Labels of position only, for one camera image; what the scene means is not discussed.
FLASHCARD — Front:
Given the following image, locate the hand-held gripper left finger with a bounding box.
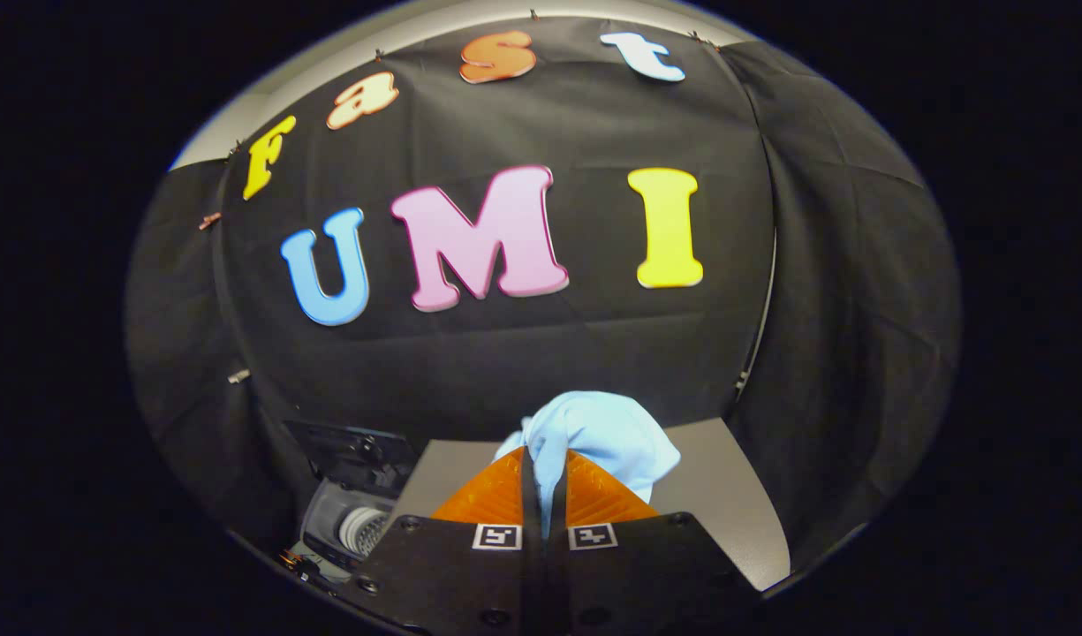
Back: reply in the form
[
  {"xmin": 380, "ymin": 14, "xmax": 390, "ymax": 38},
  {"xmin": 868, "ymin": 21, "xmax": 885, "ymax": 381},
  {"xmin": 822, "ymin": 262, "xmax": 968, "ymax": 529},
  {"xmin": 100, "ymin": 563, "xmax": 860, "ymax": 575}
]
[{"xmin": 339, "ymin": 446, "xmax": 546, "ymax": 636}]

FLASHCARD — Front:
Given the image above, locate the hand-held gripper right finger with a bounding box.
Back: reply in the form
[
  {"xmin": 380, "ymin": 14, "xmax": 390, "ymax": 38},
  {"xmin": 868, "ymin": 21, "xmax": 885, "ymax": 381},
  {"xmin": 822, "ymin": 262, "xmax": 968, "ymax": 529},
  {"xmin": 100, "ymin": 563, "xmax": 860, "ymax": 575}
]
[{"xmin": 545, "ymin": 450, "xmax": 762, "ymax": 636}]

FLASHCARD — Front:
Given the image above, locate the gray washing machine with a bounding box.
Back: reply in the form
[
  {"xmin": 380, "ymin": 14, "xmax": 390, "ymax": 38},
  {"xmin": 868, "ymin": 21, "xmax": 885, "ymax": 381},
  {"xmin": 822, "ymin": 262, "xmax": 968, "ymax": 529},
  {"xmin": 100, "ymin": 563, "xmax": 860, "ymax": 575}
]
[{"xmin": 280, "ymin": 473, "xmax": 405, "ymax": 584}]

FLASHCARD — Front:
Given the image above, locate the light blue t-shirt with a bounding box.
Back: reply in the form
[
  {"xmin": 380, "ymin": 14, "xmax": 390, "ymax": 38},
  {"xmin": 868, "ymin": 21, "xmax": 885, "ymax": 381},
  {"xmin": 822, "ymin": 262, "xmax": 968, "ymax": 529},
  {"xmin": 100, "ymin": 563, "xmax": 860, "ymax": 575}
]
[{"xmin": 492, "ymin": 391, "xmax": 683, "ymax": 540}]

